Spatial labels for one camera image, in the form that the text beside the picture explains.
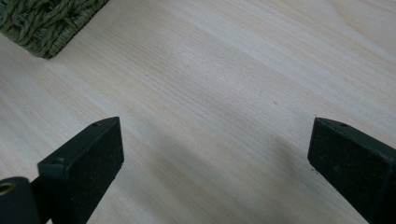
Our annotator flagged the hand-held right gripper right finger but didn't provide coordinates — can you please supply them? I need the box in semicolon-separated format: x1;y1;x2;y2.
307;117;396;224

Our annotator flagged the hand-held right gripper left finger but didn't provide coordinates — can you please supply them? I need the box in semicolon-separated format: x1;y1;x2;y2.
30;116;125;224

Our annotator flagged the green woven basket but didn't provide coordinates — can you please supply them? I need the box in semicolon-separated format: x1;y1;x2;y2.
0;0;110;60

